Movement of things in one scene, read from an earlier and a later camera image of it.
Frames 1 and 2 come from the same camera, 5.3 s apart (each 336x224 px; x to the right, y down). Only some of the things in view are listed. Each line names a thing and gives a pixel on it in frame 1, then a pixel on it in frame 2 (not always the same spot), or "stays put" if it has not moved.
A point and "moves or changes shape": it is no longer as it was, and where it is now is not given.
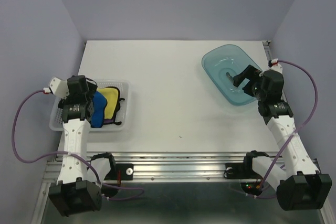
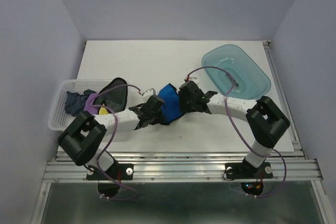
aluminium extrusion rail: x=208 y=167 stays put
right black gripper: x=250 y=72 -> x=185 y=107
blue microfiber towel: x=100 y=103 moves or changes shape
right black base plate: x=236 y=170 stays put
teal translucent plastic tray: x=221 y=64 stays put
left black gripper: x=64 y=101 -> x=159 y=119
